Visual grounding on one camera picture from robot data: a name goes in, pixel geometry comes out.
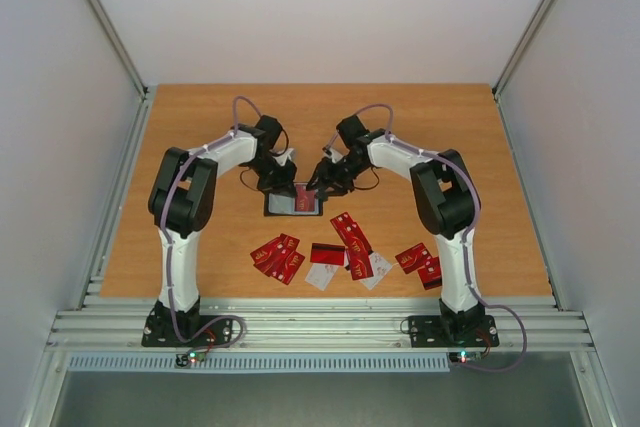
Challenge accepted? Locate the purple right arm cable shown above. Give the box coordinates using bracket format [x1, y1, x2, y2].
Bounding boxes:
[327, 104, 529, 373]

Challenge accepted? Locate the red card under left pile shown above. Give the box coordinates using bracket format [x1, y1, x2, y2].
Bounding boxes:
[277, 234, 299, 253]

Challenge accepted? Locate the aluminium frame post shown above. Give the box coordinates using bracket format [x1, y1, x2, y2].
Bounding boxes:
[86, 0, 149, 99]
[492, 0, 557, 102]

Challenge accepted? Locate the red VIP card far left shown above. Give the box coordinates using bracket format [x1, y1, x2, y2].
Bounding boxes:
[250, 236, 283, 275]

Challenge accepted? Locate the red vip card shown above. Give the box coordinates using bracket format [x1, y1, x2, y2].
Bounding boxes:
[294, 183, 317, 214]
[267, 251, 305, 285]
[417, 256, 442, 284]
[250, 236, 283, 275]
[395, 243, 434, 274]
[346, 247, 374, 281]

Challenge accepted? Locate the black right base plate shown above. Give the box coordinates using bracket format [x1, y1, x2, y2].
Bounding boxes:
[406, 315, 500, 348]

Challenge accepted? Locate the red striped card far right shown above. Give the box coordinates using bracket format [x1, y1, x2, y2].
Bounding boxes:
[423, 278, 442, 290]

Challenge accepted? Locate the red VIP card left front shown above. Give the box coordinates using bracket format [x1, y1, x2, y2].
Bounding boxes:
[267, 251, 305, 285]

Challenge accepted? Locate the grey slotted cable duct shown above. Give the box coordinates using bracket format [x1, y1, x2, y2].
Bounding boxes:
[67, 352, 450, 374]

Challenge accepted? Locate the white card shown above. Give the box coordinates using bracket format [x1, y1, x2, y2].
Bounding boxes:
[360, 252, 393, 291]
[305, 263, 339, 291]

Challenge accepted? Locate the black leather card holder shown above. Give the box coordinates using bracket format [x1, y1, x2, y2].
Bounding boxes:
[263, 191, 323, 217]

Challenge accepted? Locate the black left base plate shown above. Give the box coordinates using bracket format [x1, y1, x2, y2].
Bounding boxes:
[141, 315, 233, 348]

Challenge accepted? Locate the red card magnetic stripe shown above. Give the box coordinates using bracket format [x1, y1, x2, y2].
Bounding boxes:
[310, 243, 346, 267]

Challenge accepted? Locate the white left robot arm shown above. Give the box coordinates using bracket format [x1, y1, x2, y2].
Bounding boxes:
[143, 115, 297, 346]

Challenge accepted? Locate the aluminium rail base front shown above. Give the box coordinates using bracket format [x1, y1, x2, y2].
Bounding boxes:
[46, 296, 595, 353]

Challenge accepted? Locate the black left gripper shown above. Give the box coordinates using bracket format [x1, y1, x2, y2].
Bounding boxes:
[248, 155, 299, 198]

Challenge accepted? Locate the right small circuit board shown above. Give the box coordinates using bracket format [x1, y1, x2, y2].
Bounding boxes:
[449, 350, 486, 364]

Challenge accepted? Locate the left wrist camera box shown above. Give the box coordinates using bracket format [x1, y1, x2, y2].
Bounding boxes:
[274, 147, 296, 166]

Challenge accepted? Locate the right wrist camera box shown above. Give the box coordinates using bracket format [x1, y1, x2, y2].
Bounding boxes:
[322, 140, 343, 162]

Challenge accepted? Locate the white card right centre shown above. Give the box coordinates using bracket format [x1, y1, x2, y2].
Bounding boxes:
[360, 252, 393, 291]

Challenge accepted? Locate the left aluminium frame post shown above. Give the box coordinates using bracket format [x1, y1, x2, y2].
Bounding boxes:
[86, 0, 149, 99]

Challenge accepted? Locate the red card upper centre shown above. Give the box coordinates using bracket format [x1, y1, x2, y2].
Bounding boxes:
[330, 212, 373, 256]

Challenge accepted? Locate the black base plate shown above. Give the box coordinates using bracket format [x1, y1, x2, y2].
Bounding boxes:
[406, 315, 500, 348]
[141, 315, 233, 348]

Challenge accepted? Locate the red VIP card far right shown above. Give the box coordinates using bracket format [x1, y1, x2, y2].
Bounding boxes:
[417, 256, 442, 284]

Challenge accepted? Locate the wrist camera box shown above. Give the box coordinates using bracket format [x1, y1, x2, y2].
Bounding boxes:
[322, 140, 343, 162]
[274, 147, 296, 166]

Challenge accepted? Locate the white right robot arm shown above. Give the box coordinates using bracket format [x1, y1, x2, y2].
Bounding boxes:
[307, 115, 485, 345]

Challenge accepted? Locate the red VIP card centre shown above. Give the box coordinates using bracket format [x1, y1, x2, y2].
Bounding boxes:
[346, 247, 374, 281]

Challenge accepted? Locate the small circuit board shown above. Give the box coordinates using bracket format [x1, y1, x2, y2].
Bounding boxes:
[449, 350, 486, 364]
[175, 351, 207, 368]

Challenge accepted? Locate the right aluminium frame post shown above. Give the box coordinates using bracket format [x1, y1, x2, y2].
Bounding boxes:
[492, 0, 557, 102]

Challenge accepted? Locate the left small circuit board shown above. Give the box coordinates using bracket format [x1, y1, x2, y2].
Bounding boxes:
[175, 351, 207, 368]

